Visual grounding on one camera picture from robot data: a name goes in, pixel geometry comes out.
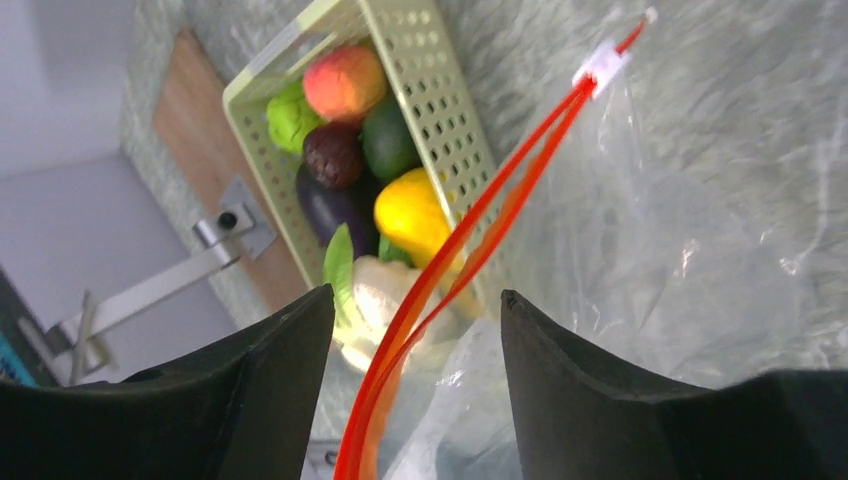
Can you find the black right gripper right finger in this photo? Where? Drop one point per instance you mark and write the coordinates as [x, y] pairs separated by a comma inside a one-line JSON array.
[[580, 412]]

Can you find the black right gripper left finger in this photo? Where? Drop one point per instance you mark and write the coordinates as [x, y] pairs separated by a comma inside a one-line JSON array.
[[239, 408]]

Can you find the white cauliflower with leaves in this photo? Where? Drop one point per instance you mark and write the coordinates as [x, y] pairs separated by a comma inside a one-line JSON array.
[[367, 294]]

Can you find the clear zip bag orange zipper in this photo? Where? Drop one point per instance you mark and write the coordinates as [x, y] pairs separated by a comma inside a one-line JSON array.
[[678, 198]]

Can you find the dark purple eggplant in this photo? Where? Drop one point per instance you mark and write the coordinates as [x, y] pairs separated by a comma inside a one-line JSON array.
[[326, 209]]

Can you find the yellow pepper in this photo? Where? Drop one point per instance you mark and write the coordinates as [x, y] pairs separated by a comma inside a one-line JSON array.
[[409, 214]]

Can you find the green lettuce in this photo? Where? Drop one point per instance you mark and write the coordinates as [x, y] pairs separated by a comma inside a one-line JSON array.
[[291, 118]]

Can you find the dark green vegetable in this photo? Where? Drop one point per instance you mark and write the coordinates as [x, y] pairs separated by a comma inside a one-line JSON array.
[[387, 144]]

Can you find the wooden board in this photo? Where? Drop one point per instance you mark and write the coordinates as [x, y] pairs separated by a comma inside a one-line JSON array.
[[190, 120]]

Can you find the orange peach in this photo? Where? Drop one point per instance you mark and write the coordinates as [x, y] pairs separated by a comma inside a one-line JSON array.
[[345, 84]]

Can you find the light green perforated basket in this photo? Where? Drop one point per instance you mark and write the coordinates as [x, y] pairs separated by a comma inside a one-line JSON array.
[[425, 76]]

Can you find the metal hinge bracket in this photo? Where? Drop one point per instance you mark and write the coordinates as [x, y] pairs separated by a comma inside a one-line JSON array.
[[73, 348]]

